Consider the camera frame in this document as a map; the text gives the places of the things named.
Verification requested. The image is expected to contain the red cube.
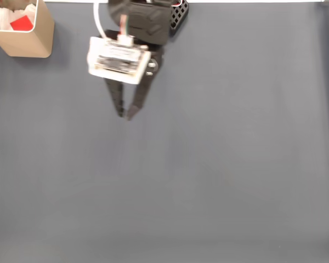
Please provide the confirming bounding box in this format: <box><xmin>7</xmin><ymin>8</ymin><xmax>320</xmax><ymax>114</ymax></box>
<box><xmin>10</xmin><ymin>15</ymin><xmax>35</xmax><ymax>31</ymax></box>

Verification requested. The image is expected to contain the beige box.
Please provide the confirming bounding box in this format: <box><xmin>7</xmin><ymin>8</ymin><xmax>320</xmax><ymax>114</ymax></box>
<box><xmin>0</xmin><ymin>0</ymin><xmax>56</xmax><ymax>59</ymax></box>

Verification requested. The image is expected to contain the dark grey table mat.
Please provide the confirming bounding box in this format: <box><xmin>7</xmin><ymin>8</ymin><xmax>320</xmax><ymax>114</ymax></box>
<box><xmin>0</xmin><ymin>2</ymin><xmax>329</xmax><ymax>263</ymax></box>

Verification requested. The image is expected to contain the white foam padding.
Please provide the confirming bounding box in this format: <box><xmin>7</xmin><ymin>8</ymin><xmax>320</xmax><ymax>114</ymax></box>
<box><xmin>0</xmin><ymin>2</ymin><xmax>38</xmax><ymax>32</ymax></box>

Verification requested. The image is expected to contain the white camera board mount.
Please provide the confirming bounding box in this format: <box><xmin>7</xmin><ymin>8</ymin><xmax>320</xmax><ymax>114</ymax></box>
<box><xmin>87</xmin><ymin>36</ymin><xmax>152</xmax><ymax>85</ymax></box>

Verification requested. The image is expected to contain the white red motor cable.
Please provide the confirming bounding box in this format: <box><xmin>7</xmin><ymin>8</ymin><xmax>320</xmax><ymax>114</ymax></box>
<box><xmin>93</xmin><ymin>1</ymin><xmax>108</xmax><ymax>39</ymax></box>

